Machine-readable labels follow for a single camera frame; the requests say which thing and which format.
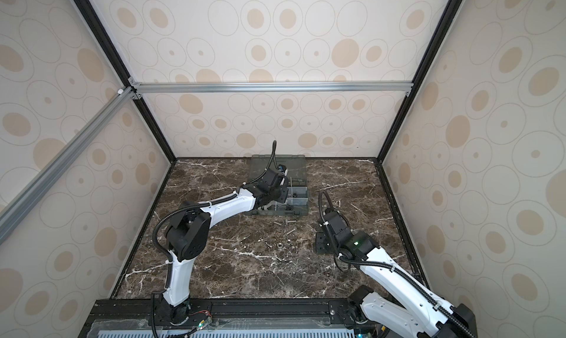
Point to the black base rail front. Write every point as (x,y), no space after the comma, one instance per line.
(233,318)

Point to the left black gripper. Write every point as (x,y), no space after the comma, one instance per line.
(284,189)

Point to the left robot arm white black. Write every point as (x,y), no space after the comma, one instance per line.
(182,235)

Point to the diagonal aluminium rail left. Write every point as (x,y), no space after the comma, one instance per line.
(29,197)

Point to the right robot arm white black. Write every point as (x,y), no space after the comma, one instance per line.
(416,311)

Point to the clear plastic organizer box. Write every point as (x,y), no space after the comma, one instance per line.
(297,201)

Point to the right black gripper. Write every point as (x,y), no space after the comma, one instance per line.
(323,244)

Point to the horizontal aluminium rail back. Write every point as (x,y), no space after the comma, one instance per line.
(284,87)

